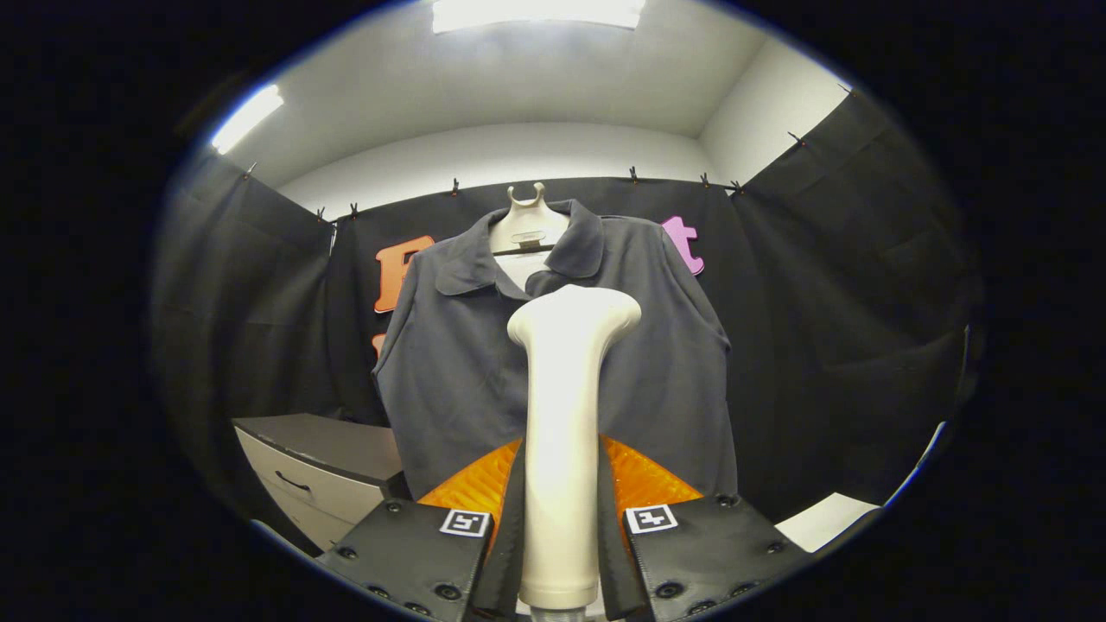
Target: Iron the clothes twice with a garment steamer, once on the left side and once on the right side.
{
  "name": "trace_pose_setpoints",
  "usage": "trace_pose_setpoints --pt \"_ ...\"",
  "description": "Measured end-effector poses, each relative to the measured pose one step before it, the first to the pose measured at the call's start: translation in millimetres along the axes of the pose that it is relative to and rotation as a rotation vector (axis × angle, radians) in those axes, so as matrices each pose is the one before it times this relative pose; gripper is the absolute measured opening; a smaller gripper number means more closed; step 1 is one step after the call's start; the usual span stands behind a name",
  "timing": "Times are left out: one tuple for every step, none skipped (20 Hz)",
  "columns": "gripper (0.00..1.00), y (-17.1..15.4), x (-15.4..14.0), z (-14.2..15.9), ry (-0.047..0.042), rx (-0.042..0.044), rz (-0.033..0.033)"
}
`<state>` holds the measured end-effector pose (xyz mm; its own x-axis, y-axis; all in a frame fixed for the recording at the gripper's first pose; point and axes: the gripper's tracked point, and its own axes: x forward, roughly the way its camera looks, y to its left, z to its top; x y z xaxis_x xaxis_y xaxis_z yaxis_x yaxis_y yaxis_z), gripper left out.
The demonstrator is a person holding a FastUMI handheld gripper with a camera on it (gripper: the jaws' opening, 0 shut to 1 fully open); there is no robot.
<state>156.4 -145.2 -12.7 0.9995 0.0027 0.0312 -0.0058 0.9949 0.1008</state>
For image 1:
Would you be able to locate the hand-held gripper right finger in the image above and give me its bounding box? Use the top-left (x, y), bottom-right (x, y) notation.
top-left (598, 435), bottom-right (810, 622)

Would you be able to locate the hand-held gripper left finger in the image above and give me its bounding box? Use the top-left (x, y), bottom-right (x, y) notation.
top-left (315, 436), bottom-right (525, 622)

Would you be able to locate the white garment steamer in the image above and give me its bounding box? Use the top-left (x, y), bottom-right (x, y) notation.
top-left (506, 285), bottom-right (643, 622)

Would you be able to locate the grey button-up shirt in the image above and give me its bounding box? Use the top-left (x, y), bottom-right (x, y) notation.
top-left (373, 200), bottom-right (741, 504)

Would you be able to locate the grey-topped drawer cabinet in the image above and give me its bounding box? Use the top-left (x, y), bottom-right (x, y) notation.
top-left (233, 413), bottom-right (409, 554)

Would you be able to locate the white side table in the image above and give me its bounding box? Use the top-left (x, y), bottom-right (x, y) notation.
top-left (775, 492), bottom-right (882, 554)

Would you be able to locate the white mannequin torso form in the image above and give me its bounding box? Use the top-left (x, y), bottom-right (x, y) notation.
top-left (488, 181), bottom-right (571, 291)

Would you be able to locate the row of small backdrop clips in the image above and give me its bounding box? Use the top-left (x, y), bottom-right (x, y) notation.
top-left (244, 82), bottom-right (856, 222)

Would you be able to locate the narrow ceiling light panel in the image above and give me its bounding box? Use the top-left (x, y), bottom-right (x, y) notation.
top-left (210, 84), bottom-right (285, 156)

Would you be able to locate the wide ceiling light panel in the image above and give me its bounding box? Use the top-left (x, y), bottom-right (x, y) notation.
top-left (432, 0), bottom-right (647, 35)

